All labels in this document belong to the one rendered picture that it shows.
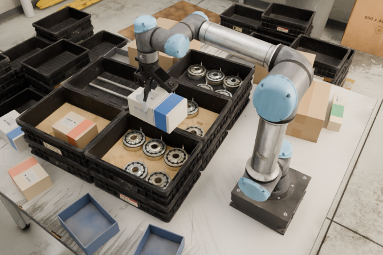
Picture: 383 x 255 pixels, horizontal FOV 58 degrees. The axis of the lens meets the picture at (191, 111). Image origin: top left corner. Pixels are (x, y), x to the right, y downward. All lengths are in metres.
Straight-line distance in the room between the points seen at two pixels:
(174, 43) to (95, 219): 0.82
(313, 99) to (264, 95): 0.92
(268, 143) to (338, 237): 1.42
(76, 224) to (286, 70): 1.04
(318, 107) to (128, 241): 1.08
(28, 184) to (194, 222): 0.72
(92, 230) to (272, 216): 0.72
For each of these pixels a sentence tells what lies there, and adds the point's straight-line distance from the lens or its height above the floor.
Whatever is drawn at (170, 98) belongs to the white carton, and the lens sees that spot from 1.35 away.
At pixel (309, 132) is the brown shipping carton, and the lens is 1.83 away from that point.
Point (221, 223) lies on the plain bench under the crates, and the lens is 1.51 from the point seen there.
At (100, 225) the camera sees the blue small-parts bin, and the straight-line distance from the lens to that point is 1.54.
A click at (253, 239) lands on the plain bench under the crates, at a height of 0.70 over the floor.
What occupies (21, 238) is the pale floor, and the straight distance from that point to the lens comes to 2.48.
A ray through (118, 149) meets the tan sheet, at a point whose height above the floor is 0.83.
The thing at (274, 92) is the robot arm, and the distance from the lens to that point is 0.94.
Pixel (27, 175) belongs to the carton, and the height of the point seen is 0.77.
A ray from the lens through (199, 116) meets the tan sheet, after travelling 1.71.
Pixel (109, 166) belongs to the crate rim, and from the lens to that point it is 1.41.
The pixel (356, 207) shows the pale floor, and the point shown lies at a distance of 2.60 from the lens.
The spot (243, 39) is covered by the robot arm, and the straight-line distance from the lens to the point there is 1.13.
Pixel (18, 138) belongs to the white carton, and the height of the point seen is 0.78.
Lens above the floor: 2.00
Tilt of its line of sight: 42 degrees down
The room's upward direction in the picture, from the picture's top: straight up
